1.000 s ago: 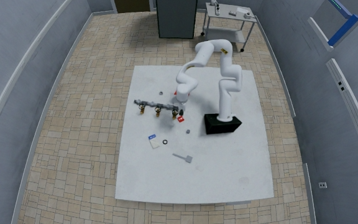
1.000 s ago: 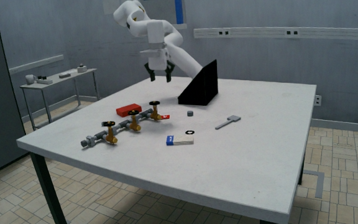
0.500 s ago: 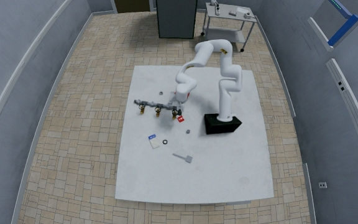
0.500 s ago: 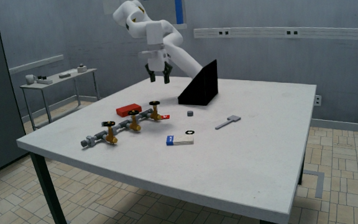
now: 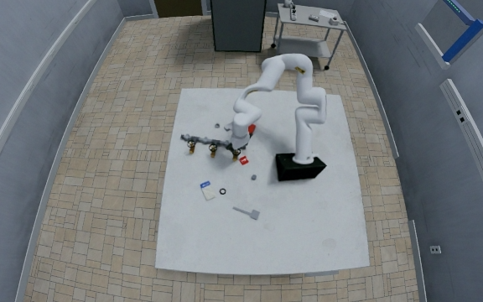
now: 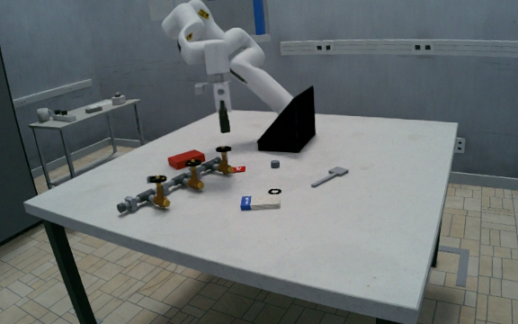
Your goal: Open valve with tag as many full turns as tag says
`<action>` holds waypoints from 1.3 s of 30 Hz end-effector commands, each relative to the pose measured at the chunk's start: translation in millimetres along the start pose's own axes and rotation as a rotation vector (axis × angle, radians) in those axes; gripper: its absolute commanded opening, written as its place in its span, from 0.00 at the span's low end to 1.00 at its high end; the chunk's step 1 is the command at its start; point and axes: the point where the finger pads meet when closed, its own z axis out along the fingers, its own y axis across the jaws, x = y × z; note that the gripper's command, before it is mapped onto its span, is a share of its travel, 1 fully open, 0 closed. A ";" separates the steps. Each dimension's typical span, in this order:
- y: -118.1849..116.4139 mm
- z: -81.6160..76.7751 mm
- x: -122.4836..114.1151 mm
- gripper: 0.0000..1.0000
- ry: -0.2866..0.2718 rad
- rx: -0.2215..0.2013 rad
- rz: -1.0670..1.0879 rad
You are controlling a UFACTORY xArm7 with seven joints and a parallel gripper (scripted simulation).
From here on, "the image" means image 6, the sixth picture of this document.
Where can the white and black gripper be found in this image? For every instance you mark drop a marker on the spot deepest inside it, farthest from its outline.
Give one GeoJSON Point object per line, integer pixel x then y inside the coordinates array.
{"type": "Point", "coordinates": [224, 100]}

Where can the grey pipe manifold with brass valves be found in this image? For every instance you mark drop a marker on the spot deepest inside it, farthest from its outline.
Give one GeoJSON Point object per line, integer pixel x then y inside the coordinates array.
{"type": "Point", "coordinates": [162, 189]}

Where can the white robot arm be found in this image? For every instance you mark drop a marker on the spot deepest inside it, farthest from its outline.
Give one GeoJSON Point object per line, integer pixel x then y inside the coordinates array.
{"type": "Point", "coordinates": [215, 50]}

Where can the red rectangular block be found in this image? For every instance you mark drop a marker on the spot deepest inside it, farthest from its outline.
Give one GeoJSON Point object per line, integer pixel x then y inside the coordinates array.
{"type": "Point", "coordinates": [177, 161]}

